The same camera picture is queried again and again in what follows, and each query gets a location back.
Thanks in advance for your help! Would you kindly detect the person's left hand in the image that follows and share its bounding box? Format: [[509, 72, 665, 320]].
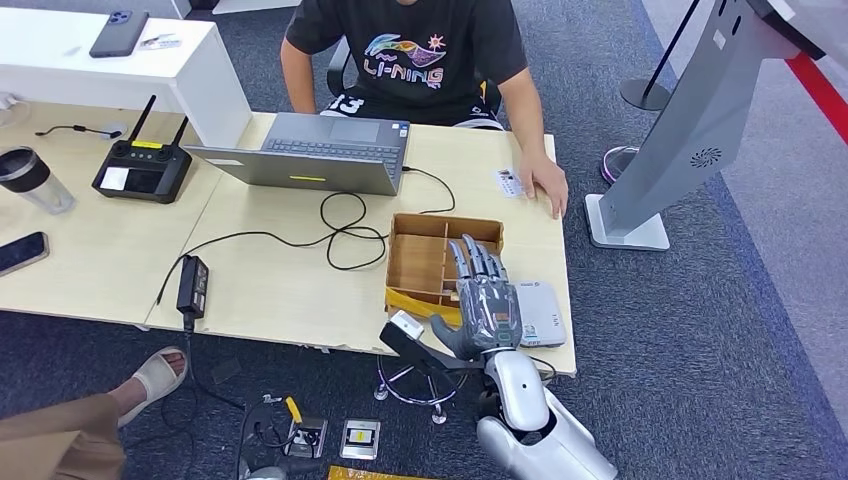
[[518, 153, 570, 221]]

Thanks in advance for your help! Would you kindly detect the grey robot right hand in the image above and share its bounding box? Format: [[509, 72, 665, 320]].
[[430, 233, 524, 362]]

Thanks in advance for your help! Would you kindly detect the white ID card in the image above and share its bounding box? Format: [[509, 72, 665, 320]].
[[493, 168, 526, 199]]

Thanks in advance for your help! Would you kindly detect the white card reader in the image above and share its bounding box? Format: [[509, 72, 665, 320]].
[[515, 280, 568, 350]]

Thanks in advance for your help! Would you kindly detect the seated person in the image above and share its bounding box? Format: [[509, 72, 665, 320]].
[[280, 0, 570, 221]]

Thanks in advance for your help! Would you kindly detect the small card with keys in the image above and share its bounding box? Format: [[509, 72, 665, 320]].
[[137, 33, 183, 51]]

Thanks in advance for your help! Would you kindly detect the person's leg with sandal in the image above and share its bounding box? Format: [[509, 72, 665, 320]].
[[0, 345, 190, 480]]

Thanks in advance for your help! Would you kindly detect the round chrome base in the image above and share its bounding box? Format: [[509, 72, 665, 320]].
[[600, 145, 641, 187]]

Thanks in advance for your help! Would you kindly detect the wooden divided box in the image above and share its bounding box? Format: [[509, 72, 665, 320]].
[[385, 212, 505, 329]]

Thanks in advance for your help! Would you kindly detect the chrome stool base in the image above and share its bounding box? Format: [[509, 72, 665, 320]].
[[373, 355, 480, 426]]

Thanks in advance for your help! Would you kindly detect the grey kiosk stand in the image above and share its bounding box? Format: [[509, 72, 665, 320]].
[[584, 0, 848, 252]]

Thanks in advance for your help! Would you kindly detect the metal floor socket yellow label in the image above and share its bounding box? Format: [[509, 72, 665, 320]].
[[339, 418, 383, 462]]

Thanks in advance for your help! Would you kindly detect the yellow flat package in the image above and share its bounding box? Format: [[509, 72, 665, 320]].
[[328, 465, 425, 480]]

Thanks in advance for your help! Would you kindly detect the open metal floor socket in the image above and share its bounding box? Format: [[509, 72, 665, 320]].
[[285, 415, 329, 460]]

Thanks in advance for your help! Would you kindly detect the grey laptop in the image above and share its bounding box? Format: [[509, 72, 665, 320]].
[[185, 111, 413, 197]]

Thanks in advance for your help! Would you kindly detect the dark floor plate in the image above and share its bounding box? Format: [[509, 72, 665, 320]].
[[211, 357, 243, 386]]

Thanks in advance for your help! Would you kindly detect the red barrier belt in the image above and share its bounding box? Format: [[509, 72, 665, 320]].
[[785, 52, 848, 147]]

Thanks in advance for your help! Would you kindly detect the black power adapter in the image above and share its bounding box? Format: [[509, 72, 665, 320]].
[[176, 254, 211, 318]]

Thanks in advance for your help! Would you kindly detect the black remote controller with antennas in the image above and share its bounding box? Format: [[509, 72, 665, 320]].
[[91, 94, 194, 205]]

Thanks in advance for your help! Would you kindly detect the dark grey smartphone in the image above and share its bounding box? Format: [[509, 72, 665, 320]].
[[88, 9, 150, 60]]

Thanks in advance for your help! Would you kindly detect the black smartphone with tan case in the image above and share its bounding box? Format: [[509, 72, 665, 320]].
[[0, 231, 51, 278]]

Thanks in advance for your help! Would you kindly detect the white counter block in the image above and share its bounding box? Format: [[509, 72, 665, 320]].
[[0, 5, 254, 149]]

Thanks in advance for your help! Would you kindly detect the clear tumbler with black lid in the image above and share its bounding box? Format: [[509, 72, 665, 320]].
[[0, 146, 77, 215]]

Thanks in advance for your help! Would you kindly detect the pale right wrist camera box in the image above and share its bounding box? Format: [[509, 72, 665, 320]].
[[379, 309, 427, 356]]

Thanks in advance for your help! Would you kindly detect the black stanchion post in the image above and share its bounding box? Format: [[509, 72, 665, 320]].
[[619, 0, 704, 113]]

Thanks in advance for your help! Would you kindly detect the black laptop charger cable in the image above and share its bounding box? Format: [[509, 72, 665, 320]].
[[156, 166, 458, 306]]

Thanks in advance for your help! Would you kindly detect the black floor cable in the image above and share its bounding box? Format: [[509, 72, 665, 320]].
[[125, 313, 313, 480]]

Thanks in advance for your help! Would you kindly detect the thin black cable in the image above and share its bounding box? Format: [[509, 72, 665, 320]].
[[34, 124, 125, 140]]

